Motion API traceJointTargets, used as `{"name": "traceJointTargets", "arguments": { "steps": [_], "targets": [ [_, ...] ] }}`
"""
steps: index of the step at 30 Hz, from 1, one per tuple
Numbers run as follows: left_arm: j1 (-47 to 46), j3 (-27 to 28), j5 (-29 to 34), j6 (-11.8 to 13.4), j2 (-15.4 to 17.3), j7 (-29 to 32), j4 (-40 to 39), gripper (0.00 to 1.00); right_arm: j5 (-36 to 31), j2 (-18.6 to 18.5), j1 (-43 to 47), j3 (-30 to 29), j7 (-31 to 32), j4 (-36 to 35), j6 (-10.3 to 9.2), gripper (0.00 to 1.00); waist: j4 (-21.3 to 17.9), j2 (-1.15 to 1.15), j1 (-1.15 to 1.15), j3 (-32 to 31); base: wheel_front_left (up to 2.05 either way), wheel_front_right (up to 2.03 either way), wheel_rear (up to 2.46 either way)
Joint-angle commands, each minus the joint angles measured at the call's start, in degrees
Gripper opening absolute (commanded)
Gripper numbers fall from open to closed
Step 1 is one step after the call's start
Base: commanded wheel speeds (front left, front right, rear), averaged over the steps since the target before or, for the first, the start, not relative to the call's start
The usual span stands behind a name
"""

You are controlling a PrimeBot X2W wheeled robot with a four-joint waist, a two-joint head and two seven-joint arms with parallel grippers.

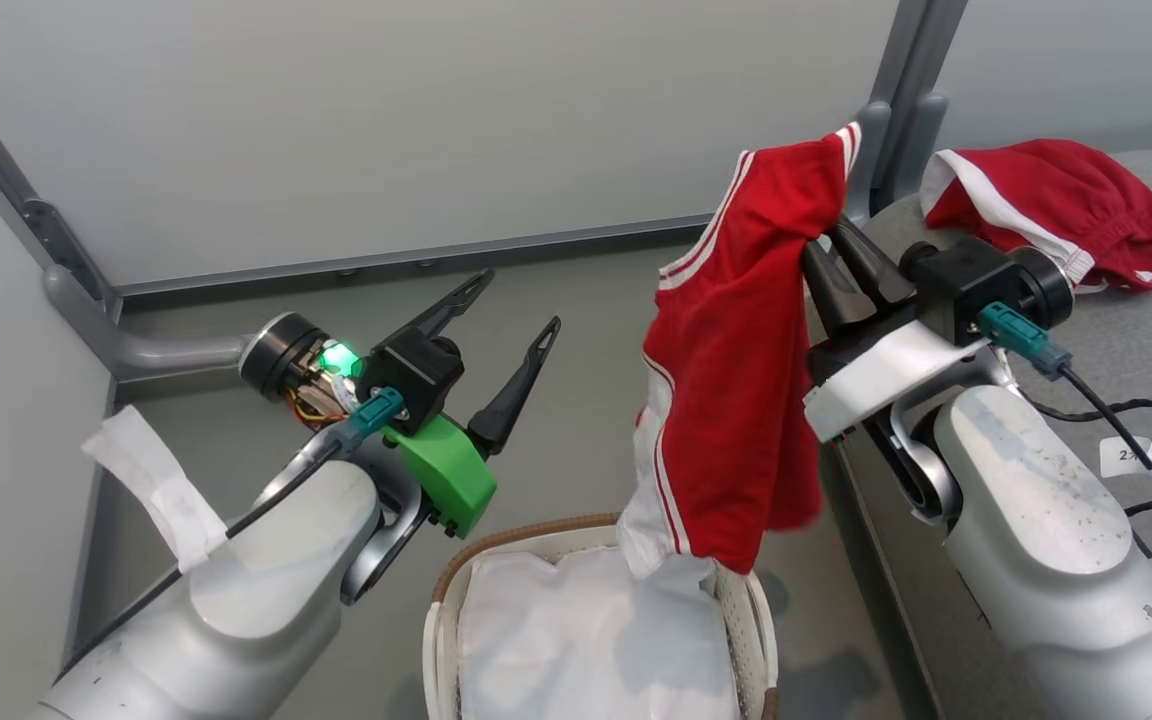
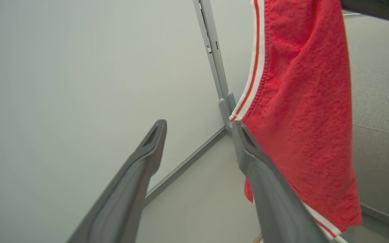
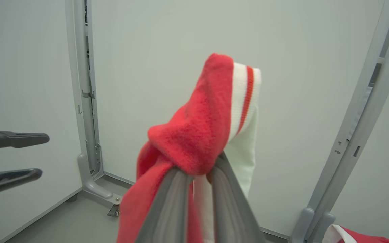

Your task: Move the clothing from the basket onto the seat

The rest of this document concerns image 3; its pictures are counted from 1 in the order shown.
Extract grey partition post double foot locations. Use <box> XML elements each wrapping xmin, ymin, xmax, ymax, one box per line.
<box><xmin>289</xmin><ymin>0</ymin><xmax>389</xmax><ymax>243</ymax></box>

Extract grey partition post curved foot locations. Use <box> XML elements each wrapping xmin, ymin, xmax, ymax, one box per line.
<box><xmin>64</xmin><ymin>0</ymin><xmax>122</xmax><ymax>206</ymax></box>

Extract red white-striped garment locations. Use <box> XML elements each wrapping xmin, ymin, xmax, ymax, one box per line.
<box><xmin>116</xmin><ymin>53</ymin><xmax>262</xmax><ymax>243</ymax></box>

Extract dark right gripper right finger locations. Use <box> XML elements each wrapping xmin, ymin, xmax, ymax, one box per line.
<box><xmin>209</xmin><ymin>153</ymin><xmax>266</xmax><ymax>243</ymax></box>

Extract grey panel bottom rail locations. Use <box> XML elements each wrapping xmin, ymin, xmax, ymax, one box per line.
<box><xmin>102</xmin><ymin>170</ymin><xmax>291</xmax><ymax>241</ymax></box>

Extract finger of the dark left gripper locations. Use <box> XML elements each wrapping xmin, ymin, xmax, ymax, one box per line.
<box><xmin>0</xmin><ymin>130</ymin><xmax>50</xmax><ymax>152</ymax></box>
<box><xmin>0</xmin><ymin>168</ymin><xmax>43</xmax><ymax>201</ymax></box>

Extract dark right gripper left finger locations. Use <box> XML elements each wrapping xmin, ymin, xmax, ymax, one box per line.
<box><xmin>135</xmin><ymin>167</ymin><xmax>195</xmax><ymax>243</ymax></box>

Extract red white-trimmed garment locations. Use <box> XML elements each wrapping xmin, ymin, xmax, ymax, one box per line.
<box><xmin>322</xmin><ymin>224</ymin><xmax>389</xmax><ymax>243</ymax></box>

